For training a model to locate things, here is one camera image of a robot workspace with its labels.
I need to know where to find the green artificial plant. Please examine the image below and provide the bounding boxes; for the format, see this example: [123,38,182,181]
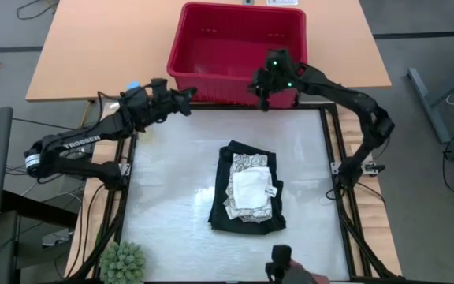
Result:
[99,240,147,284]

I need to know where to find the light wooden desk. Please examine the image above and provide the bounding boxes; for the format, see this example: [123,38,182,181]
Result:
[24,0,393,103]

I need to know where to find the red plastic laundry bin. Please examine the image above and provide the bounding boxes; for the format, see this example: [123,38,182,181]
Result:
[166,2,309,110]

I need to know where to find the black looped floor cable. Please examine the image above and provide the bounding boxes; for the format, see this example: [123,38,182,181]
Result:
[16,0,61,21]

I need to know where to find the plain white garment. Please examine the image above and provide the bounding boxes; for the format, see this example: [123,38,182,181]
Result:
[233,166,278,211]

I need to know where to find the black aluminium table frame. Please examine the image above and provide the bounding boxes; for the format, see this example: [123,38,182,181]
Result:
[92,103,405,284]

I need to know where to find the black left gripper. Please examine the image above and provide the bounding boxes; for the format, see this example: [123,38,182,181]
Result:
[126,84,198,131]

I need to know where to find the grey metal desk leg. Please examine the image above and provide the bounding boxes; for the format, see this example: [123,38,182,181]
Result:
[407,50,454,144]

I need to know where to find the white leaf-print garment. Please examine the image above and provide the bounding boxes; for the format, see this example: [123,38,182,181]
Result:
[222,152,279,224]

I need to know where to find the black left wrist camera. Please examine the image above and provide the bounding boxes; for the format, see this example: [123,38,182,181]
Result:
[150,77,169,95]

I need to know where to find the dark blue denim jeans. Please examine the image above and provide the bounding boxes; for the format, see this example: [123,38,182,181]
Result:
[207,140,287,236]

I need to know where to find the white table mat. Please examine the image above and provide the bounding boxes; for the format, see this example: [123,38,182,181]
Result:
[120,108,350,282]

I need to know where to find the black side stand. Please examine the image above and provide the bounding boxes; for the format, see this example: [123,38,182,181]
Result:
[0,191,79,284]

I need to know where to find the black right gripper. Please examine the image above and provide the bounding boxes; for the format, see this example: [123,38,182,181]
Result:
[248,48,304,113]

